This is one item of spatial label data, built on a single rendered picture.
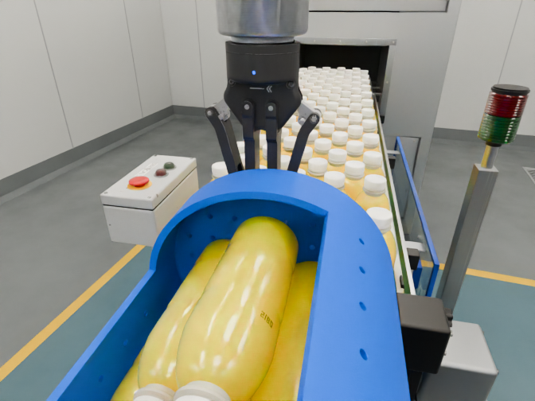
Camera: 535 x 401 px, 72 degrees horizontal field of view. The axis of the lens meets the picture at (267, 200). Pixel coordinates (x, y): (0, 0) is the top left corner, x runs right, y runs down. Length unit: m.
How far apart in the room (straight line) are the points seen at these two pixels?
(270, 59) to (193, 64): 4.84
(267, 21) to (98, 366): 0.35
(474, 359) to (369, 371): 0.52
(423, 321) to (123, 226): 0.52
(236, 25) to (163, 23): 4.98
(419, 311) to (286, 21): 0.43
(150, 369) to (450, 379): 0.55
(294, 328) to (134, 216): 0.43
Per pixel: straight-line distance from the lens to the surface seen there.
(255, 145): 0.41
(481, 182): 0.86
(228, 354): 0.26
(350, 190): 0.75
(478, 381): 0.77
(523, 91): 0.82
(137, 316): 0.45
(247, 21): 0.36
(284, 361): 0.31
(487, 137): 0.83
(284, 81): 0.38
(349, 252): 0.32
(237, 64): 0.37
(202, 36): 5.08
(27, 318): 2.28
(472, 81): 4.63
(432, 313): 0.60
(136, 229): 0.70
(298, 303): 0.35
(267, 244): 0.34
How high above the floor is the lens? 1.39
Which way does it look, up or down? 28 degrees down
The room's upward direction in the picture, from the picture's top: straight up
